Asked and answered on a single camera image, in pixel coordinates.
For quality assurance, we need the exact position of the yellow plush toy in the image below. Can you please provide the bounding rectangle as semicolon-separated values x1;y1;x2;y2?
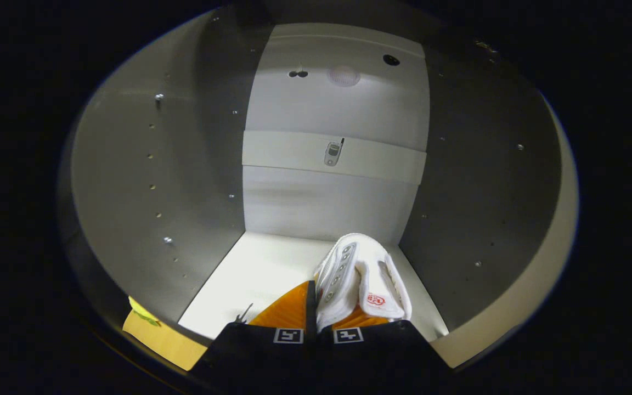
128;296;159;325

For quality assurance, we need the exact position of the white shoe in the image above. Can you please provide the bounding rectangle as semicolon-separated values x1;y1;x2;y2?
314;233;413;333

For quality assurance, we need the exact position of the white cabinet shelf board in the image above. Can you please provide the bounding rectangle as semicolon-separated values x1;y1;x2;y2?
178;230;449;342

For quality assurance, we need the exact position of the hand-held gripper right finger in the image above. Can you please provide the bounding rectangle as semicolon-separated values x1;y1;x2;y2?
317;304;451;385

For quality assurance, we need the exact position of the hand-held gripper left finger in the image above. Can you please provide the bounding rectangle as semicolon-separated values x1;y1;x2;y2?
206;280;317;385

